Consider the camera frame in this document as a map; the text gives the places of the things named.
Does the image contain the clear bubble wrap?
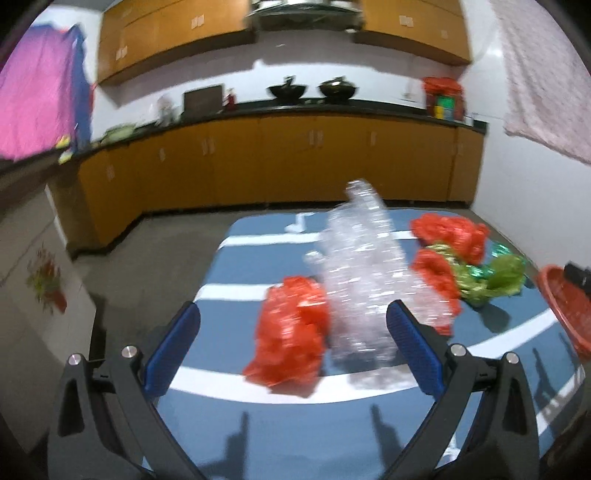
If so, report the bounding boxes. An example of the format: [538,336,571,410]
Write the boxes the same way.
[304,180,450,389]

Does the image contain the large red plastic bag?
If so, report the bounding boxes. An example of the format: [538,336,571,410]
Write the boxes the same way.
[242,276,331,395]

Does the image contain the orange lower kitchen cabinets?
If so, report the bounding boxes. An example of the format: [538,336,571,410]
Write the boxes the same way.
[48,104,488,252]

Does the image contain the orange kitchen cabinets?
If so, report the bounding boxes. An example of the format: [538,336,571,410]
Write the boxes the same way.
[48,104,488,252]
[97,0,472,85]

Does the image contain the orange upper kitchen cabinets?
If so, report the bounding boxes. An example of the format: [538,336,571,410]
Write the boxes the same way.
[97,0,472,85]

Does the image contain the red plastic basin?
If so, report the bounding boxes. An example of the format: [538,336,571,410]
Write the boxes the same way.
[537,265,590,362]

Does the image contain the yellow-green plastic bag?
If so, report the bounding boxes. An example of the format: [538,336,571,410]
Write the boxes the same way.
[427,243,526,308]

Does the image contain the dark green plastic bag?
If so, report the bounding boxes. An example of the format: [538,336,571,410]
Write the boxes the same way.
[469,242,513,280]

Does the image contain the red crumpled plastic bag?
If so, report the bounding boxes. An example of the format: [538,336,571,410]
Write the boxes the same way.
[410,213,490,265]

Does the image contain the blue white striped cloth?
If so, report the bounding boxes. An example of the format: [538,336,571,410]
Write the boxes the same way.
[157,213,588,479]

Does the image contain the white floral panel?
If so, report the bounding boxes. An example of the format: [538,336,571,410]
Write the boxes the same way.
[0,186,98,453]

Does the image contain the pink floral hanging cloth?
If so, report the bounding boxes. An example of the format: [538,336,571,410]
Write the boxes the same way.
[491,1,590,164]

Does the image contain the red bag of groceries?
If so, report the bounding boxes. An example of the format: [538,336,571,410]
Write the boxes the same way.
[423,77,465,122]

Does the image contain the green bowl on counter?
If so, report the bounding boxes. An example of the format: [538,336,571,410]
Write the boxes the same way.
[100,123,136,145]

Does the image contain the black lidded wok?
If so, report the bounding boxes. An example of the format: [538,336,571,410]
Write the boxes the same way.
[318,76,358,104]

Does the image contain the magenta hanging cloth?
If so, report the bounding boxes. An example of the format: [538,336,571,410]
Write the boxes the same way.
[1,24,93,161]

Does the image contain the dark cutting board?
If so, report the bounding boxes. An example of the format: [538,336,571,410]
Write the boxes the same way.
[182,85,223,121]

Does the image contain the small red bottle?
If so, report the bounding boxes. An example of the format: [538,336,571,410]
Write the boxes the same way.
[223,88,236,112]

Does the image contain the range hood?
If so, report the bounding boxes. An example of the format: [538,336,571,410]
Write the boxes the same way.
[245,0,363,31]

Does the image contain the black wok with handle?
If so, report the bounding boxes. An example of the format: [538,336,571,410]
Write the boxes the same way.
[266,76,308,104]

